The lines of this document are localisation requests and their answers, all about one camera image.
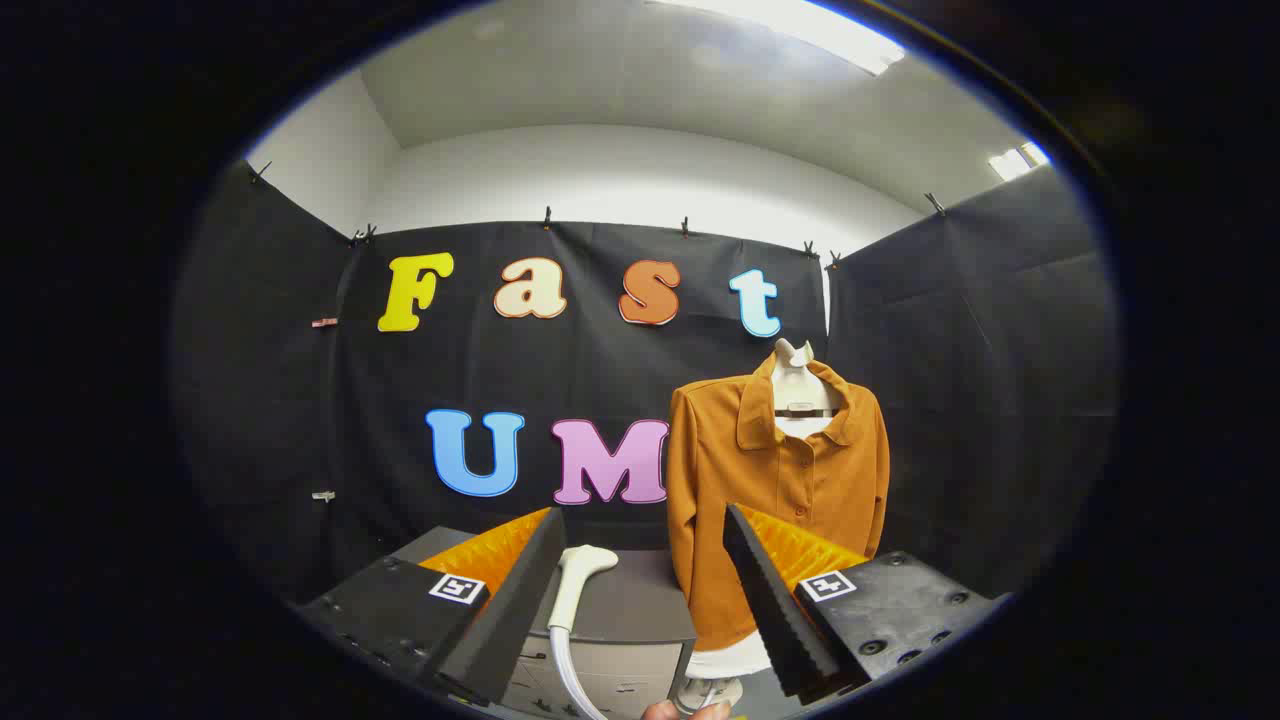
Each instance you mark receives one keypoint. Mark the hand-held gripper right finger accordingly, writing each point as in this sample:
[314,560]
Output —
[770,600]

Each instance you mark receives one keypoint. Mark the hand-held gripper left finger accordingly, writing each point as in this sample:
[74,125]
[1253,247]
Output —
[520,590]

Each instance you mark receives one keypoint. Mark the white garment steamer head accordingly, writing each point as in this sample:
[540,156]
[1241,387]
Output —
[580,575]

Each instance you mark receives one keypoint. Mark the orange button-up shirt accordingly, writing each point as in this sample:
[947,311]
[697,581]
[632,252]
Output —
[760,480]

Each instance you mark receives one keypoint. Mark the grey cabinet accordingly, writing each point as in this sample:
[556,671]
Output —
[630,610]

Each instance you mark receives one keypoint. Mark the black backdrop cloth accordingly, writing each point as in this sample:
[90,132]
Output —
[480,380]

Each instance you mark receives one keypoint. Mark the white mannequin torso stand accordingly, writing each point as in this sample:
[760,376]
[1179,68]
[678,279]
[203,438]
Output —
[795,385]

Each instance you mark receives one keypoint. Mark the row of black clips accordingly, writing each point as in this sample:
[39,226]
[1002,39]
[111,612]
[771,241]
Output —
[547,216]

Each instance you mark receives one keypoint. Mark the small ceiling light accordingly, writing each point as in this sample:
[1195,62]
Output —
[1018,160]

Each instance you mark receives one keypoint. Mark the long ceiling light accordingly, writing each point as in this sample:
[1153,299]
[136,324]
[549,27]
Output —
[810,25]

